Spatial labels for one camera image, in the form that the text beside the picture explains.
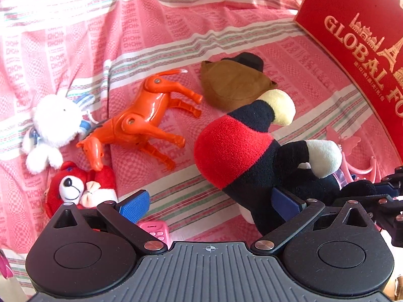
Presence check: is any pink striped blanket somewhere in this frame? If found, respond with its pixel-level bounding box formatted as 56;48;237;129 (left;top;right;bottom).
0;0;403;258

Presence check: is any red gift box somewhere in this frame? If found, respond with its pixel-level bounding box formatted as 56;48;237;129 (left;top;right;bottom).
294;0;403;177

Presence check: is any pink toy phone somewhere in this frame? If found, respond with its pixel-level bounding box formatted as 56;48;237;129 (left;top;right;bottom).
136;221;172;249

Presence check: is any pink butterfly headband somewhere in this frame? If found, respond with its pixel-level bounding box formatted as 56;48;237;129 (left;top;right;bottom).
326;126;361;186

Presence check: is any black and red plush mouse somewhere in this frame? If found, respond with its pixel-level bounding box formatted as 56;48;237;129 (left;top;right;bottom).
193;89;378;225

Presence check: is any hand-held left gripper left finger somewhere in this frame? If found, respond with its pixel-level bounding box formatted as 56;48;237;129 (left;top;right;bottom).
53;189;168;254

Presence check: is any small black hat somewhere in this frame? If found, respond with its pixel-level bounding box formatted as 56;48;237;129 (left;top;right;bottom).
220;52;264;73

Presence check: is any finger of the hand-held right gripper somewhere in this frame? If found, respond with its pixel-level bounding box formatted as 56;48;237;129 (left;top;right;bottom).
375;168;403;197
332;193;403;247

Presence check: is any orange plastic toy horse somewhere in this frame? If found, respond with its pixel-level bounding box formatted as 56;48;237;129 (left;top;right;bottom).
76;68;204;171

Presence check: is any brown cloth pouch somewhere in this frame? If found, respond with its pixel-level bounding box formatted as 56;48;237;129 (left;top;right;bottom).
201;60;278;111

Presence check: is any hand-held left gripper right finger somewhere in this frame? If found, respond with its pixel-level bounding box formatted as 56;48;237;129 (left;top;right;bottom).
251;187;377;255

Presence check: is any white plush bunny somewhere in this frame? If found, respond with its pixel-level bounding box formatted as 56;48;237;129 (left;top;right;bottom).
22;90;96;175

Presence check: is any red plush bear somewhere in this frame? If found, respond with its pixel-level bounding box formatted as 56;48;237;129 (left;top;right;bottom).
44;161;118;219

